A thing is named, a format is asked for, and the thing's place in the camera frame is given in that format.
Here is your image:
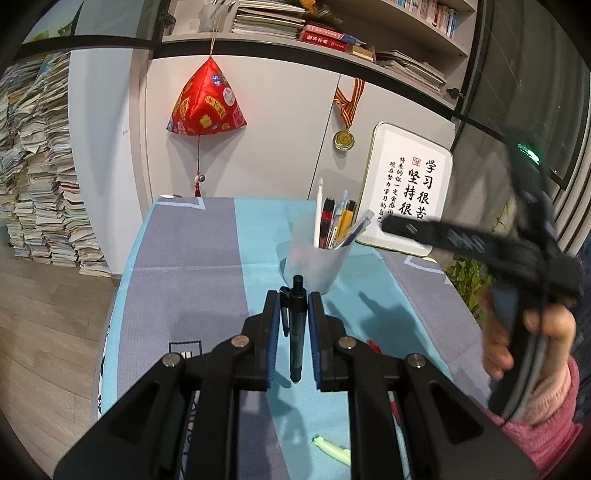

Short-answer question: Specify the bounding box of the white pen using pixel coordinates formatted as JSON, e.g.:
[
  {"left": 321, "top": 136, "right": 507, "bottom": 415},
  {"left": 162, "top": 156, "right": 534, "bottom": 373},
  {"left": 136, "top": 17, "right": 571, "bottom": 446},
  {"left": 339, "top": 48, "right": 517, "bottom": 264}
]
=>
[{"left": 314, "top": 177, "right": 325, "bottom": 249}]

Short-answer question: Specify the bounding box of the pile of books and papers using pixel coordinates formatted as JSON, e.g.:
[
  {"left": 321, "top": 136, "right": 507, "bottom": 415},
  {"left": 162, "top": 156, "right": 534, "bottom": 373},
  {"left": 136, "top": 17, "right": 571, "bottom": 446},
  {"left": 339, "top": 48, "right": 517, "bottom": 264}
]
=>
[{"left": 0, "top": 52, "right": 112, "bottom": 278}]

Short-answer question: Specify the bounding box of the pale green highlighter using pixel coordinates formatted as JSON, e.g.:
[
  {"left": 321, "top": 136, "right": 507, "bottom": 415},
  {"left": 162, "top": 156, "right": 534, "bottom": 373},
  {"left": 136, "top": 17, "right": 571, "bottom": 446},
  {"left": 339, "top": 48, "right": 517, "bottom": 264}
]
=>
[{"left": 311, "top": 436, "right": 352, "bottom": 465}]

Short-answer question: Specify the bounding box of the row of upright books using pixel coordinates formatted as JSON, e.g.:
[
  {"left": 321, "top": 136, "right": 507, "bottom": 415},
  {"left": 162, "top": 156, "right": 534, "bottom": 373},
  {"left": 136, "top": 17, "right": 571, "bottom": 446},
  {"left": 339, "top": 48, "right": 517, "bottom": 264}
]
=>
[{"left": 394, "top": 0, "right": 459, "bottom": 38}]

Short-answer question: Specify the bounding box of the yellow artificial flower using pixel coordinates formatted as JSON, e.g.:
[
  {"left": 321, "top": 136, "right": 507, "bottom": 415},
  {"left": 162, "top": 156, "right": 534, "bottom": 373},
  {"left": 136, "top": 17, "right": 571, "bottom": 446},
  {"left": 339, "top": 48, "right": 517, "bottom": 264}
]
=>
[{"left": 299, "top": 0, "right": 345, "bottom": 26}]

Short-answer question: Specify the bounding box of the person's right hand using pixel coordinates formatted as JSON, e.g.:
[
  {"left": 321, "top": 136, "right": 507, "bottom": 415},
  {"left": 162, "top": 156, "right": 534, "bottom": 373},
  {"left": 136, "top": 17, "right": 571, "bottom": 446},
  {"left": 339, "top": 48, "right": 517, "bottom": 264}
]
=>
[{"left": 479, "top": 291, "right": 578, "bottom": 381}]

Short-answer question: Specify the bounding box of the clear pen with blue cap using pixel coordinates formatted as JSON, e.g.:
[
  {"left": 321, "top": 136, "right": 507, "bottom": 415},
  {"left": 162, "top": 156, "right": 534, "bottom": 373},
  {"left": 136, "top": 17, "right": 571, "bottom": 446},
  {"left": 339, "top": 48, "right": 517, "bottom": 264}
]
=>
[{"left": 333, "top": 189, "right": 349, "bottom": 241}]

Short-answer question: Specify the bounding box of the thin red book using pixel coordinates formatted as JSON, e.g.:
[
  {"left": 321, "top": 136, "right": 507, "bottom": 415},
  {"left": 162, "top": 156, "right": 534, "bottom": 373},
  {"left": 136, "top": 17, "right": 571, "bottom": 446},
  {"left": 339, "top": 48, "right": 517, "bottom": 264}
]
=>
[{"left": 300, "top": 25, "right": 346, "bottom": 41}]

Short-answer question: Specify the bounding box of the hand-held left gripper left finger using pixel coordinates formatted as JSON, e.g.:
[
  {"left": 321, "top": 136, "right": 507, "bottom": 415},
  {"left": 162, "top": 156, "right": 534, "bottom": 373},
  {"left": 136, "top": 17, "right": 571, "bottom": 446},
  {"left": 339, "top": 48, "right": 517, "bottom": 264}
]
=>
[{"left": 53, "top": 288, "right": 281, "bottom": 480}]

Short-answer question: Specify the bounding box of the translucent plastic pen cup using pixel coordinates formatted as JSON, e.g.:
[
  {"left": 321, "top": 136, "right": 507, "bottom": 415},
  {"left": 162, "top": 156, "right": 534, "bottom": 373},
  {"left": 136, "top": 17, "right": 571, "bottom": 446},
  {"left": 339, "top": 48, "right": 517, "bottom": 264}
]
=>
[{"left": 283, "top": 205, "right": 357, "bottom": 296}]

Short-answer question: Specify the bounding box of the stack of pale books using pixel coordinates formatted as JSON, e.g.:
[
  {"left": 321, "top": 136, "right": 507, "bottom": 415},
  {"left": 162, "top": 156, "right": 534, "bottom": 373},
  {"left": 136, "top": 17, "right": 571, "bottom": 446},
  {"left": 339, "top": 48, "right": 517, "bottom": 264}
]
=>
[{"left": 232, "top": 0, "right": 306, "bottom": 40}]

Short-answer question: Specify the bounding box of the blue grey patterned tablecloth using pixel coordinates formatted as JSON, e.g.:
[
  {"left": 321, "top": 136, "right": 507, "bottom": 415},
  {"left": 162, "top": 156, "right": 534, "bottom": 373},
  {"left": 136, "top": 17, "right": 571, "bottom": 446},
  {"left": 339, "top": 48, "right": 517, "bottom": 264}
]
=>
[{"left": 92, "top": 196, "right": 505, "bottom": 480}]

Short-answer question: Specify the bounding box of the translucent blue pen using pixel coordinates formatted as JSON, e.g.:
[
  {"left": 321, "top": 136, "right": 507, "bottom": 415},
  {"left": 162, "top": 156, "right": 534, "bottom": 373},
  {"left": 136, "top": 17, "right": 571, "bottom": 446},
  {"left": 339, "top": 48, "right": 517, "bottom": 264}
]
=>
[{"left": 337, "top": 209, "right": 376, "bottom": 249}]

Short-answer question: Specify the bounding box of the stack of grey magazines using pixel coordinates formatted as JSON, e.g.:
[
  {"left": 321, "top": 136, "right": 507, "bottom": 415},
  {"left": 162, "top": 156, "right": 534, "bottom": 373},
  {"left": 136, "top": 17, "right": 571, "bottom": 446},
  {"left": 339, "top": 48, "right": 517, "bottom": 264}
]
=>
[{"left": 376, "top": 49, "right": 448, "bottom": 91}]

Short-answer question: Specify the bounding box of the black red pen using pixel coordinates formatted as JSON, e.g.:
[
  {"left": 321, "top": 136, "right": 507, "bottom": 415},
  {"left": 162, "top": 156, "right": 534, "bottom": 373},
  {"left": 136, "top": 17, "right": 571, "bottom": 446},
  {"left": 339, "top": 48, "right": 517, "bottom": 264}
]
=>
[{"left": 322, "top": 198, "right": 336, "bottom": 250}]

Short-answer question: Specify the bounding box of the white bookshelf cabinet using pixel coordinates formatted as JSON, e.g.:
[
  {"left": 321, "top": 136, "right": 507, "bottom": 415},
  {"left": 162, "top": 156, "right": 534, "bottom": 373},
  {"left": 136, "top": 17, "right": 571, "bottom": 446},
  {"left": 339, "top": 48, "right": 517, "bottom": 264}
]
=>
[{"left": 68, "top": 0, "right": 478, "bottom": 208}]

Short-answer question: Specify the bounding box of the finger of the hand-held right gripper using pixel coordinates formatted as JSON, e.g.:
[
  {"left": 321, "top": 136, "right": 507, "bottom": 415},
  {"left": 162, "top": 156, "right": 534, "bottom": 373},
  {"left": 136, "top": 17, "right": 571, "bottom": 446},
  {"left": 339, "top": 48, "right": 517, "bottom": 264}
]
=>
[{"left": 381, "top": 213, "right": 514, "bottom": 262}]

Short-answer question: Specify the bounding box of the grey cable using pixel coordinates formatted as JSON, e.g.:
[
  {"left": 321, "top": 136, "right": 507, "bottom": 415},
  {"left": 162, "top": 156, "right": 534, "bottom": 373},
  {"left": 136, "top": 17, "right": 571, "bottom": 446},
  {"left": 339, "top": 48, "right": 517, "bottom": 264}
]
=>
[{"left": 501, "top": 277, "right": 557, "bottom": 422}]

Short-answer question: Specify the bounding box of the white translucent shelf container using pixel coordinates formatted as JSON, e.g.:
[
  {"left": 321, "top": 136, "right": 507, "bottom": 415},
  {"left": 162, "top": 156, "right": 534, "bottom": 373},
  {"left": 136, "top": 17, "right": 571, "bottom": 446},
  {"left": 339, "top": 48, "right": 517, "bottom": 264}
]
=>
[{"left": 200, "top": 0, "right": 237, "bottom": 34}]

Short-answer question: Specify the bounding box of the person's pink sleeved right forearm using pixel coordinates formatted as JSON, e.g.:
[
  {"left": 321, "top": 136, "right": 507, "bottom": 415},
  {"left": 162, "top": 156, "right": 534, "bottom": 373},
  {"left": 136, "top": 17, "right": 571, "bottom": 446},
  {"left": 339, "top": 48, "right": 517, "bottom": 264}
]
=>
[{"left": 485, "top": 355, "right": 586, "bottom": 480}]

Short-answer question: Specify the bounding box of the green leafy plant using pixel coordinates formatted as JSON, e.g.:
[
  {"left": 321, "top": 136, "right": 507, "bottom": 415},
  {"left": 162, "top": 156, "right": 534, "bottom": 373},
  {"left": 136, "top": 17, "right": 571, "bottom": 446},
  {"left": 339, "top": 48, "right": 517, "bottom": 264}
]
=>
[{"left": 444, "top": 198, "right": 514, "bottom": 320}]

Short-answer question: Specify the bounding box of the thick red book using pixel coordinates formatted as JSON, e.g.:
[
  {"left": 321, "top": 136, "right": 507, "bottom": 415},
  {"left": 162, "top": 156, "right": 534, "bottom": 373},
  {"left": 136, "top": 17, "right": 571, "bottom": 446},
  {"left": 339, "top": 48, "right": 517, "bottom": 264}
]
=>
[{"left": 297, "top": 32, "right": 352, "bottom": 52}]

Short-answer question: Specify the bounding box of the gold medal with striped ribbon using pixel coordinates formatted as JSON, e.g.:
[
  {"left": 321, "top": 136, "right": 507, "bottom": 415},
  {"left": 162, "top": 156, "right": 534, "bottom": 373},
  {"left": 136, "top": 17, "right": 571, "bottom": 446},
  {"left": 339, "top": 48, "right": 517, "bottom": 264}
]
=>
[{"left": 333, "top": 78, "right": 366, "bottom": 152}]

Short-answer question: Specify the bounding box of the yellow black pen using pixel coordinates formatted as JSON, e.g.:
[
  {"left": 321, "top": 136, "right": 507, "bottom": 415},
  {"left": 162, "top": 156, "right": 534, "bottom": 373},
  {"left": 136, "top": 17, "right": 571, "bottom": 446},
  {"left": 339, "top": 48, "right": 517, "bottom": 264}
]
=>
[{"left": 338, "top": 199, "right": 358, "bottom": 241}]

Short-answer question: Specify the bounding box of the framed calligraphy board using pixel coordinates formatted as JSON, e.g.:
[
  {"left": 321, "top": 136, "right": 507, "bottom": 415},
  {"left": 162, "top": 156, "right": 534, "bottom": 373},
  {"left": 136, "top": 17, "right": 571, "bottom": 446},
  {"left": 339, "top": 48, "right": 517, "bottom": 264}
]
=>
[{"left": 355, "top": 121, "right": 454, "bottom": 258}]

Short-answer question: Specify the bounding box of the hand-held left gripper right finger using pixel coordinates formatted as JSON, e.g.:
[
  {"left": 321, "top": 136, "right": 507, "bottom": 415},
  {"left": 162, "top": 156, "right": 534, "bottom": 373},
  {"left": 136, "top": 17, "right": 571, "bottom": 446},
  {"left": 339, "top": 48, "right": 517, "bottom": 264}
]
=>
[{"left": 307, "top": 291, "right": 541, "bottom": 480}]

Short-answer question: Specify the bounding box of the red fabric hanging ornament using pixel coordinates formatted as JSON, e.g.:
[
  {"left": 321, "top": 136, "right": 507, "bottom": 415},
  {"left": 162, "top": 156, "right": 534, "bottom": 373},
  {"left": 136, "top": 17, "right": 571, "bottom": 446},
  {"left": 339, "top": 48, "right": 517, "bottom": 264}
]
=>
[{"left": 166, "top": 36, "right": 248, "bottom": 200}]

